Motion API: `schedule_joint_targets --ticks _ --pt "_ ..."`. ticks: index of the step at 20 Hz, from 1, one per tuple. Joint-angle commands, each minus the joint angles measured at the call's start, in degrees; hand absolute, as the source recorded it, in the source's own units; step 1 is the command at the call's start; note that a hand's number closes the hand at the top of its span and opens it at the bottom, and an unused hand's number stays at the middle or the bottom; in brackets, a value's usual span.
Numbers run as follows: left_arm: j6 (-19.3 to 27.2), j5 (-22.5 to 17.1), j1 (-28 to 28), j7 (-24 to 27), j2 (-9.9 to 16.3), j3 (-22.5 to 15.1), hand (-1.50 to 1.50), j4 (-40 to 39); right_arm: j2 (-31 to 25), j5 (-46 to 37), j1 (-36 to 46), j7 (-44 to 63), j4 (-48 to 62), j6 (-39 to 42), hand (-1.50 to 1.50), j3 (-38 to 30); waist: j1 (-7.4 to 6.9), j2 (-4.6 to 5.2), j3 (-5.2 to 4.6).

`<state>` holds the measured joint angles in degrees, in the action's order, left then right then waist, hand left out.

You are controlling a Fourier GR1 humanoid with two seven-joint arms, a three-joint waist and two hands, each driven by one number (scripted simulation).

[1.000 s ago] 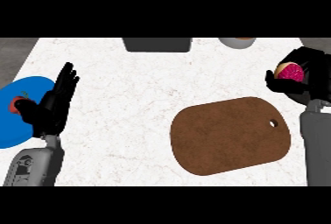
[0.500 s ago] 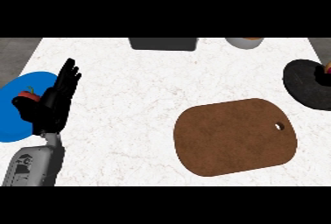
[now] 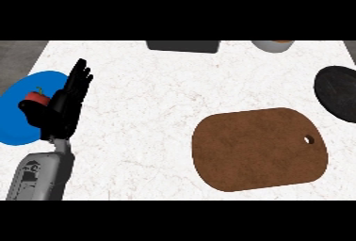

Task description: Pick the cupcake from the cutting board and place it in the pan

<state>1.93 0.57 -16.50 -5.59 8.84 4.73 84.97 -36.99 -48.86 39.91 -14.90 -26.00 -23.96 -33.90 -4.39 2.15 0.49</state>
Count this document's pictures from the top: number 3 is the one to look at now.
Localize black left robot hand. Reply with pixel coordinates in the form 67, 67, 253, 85
17, 57, 95, 141

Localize brown wooden cutting board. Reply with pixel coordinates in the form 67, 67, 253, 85
191, 106, 330, 193

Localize black pan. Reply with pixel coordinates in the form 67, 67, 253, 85
314, 65, 356, 124

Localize red pepper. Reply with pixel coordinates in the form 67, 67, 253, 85
24, 87, 52, 107

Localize blue plate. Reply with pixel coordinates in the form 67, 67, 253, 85
0, 71, 71, 147

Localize dark grey rectangular appliance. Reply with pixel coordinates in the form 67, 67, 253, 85
145, 40, 222, 55

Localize grey cup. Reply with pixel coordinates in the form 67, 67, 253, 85
250, 40, 297, 54

